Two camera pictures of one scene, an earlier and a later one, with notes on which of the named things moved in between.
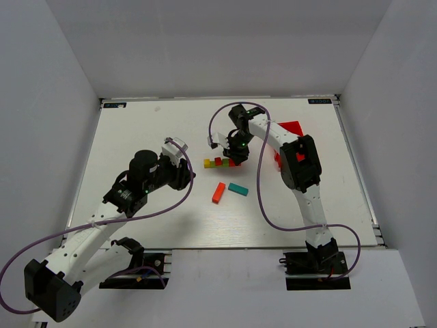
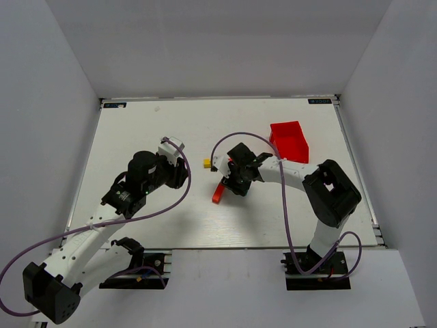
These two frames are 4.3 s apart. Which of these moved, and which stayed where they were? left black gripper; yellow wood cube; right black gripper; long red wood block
Moved: right black gripper
Stayed: long red wood block; yellow wood cube; left black gripper
